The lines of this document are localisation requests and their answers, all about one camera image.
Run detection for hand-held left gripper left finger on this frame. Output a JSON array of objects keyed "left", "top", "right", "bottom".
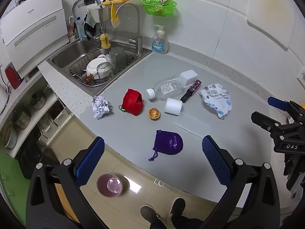
[{"left": 26, "top": 136, "right": 108, "bottom": 229}]

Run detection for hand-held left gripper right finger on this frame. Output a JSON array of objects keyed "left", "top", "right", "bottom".
[{"left": 201, "top": 135, "right": 280, "bottom": 229}]

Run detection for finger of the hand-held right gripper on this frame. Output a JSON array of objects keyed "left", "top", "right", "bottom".
[
  {"left": 267, "top": 97, "right": 305, "bottom": 124},
  {"left": 251, "top": 111, "right": 287, "bottom": 136}
]

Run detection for pink round bin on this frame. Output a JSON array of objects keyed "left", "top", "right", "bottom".
[{"left": 96, "top": 173, "right": 124, "bottom": 198}]

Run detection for white tape roll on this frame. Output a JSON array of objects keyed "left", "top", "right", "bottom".
[{"left": 164, "top": 97, "right": 183, "bottom": 116}]

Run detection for red cloth pouch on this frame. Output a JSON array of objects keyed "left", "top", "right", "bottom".
[{"left": 119, "top": 88, "right": 145, "bottom": 116}]

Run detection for clear plastic sheet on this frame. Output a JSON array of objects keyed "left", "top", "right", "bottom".
[{"left": 175, "top": 113, "right": 211, "bottom": 138}]

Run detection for crumpled plastic wrapper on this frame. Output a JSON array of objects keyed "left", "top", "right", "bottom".
[{"left": 199, "top": 83, "right": 232, "bottom": 120}]

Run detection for crumpled white paper ball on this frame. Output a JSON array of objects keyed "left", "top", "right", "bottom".
[{"left": 91, "top": 96, "right": 110, "bottom": 118}]

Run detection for white storage bins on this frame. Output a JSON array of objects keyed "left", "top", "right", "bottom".
[{"left": 36, "top": 99, "right": 73, "bottom": 146}]

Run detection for black bag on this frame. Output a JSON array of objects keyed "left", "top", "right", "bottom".
[{"left": 14, "top": 134, "right": 60, "bottom": 179}]

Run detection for person's right shoe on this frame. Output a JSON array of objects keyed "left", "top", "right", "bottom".
[{"left": 167, "top": 197, "right": 186, "bottom": 221}]

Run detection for person's shoe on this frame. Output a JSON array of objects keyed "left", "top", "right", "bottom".
[
  {"left": 167, "top": 197, "right": 186, "bottom": 221},
  {"left": 140, "top": 205, "right": 160, "bottom": 223}
]

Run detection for person's right leg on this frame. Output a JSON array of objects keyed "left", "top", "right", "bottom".
[{"left": 170, "top": 213, "right": 208, "bottom": 229}]

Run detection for person's leg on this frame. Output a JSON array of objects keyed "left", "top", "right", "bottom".
[
  {"left": 170, "top": 213, "right": 208, "bottom": 229},
  {"left": 150, "top": 217, "right": 168, "bottom": 229}
]

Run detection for floral patterned black tube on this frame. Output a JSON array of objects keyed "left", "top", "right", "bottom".
[{"left": 180, "top": 79, "right": 202, "bottom": 103}]

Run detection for walnut shell half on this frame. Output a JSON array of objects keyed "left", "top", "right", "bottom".
[{"left": 149, "top": 108, "right": 161, "bottom": 120}]

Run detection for person's left shoe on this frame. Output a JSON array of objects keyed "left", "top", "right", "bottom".
[{"left": 140, "top": 205, "right": 160, "bottom": 223}]

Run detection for steel pot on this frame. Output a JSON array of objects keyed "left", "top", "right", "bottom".
[
  {"left": 13, "top": 105, "right": 31, "bottom": 130},
  {"left": 30, "top": 89, "right": 48, "bottom": 110}
]

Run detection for green side cabinet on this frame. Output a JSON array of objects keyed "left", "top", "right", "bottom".
[{"left": 0, "top": 148, "right": 31, "bottom": 225}]

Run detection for teal basin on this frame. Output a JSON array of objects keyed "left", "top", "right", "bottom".
[{"left": 1, "top": 122, "right": 18, "bottom": 148}]

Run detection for clear plastic bottle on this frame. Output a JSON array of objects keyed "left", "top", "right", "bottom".
[{"left": 146, "top": 74, "right": 187, "bottom": 101}]

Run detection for person's left leg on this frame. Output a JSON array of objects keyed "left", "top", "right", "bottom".
[{"left": 150, "top": 217, "right": 168, "bottom": 229}]

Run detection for white bowl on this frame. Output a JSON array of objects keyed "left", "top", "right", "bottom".
[{"left": 86, "top": 58, "right": 112, "bottom": 79}]

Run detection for white open shelf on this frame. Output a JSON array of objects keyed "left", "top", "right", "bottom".
[{"left": 0, "top": 76, "right": 72, "bottom": 158}]

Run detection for clear plastic tumbler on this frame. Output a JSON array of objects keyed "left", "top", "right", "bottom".
[{"left": 109, "top": 47, "right": 126, "bottom": 68}]

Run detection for stainless steel sink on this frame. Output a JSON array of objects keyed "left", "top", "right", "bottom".
[{"left": 46, "top": 37, "right": 153, "bottom": 97}]

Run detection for red rectangular device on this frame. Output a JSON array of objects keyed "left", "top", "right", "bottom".
[{"left": 5, "top": 62, "right": 22, "bottom": 90}]

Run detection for yellow sponge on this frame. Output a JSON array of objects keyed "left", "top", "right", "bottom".
[{"left": 100, "top": 33, "right": 111, "bottom": 49}]

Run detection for steel gooseneck faucet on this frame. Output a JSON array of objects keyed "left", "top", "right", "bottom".
[{"left": 115, "top": 3, "right": 143, "bottom": 54}]

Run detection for hand soap pump bottle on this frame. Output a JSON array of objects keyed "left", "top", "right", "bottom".
[{"left": 152, "top": 25, "right": 169, "bottom": 54}]

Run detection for pink cup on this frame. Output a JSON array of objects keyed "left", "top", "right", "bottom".
[{"left": 67, "top": 20, "right": 77, "bottom": 42}]

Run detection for blue bottle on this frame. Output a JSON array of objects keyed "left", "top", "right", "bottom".
[{"left": 77, "top": 17, "right": 85, "bottom": 37}]

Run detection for white dishwasher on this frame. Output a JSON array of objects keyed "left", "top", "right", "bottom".
[{"left": 0, "top": 0, "right": 69, "bottom": 79}]

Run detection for white hanging cup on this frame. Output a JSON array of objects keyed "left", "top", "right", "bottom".
[{"left": 88, "top": 5, "right": 102, "bottom": 23}]

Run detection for green plastic basket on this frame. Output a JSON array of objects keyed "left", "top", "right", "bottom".
[{"left": 142, "top": 0, "right": 177, "bottom": 17}]

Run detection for purple drawstring pouch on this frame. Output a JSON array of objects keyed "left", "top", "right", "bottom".
[{"left": 148, "top": 129, "right": 183, "bottom": 162}]

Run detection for metal cabinet handle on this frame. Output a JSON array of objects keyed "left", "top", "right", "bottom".
[{"left": 154, "top": 178, "right": 173, "bottom": 189}]

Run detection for wire dish rack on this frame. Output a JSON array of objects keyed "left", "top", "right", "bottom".
[{"left": 69, "top": 48, "right": 136, "bottom": 86}]

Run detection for black power cable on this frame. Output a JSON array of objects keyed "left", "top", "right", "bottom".
[{"left": 0, "top": 81, "right": 13, "bottom": 115}]

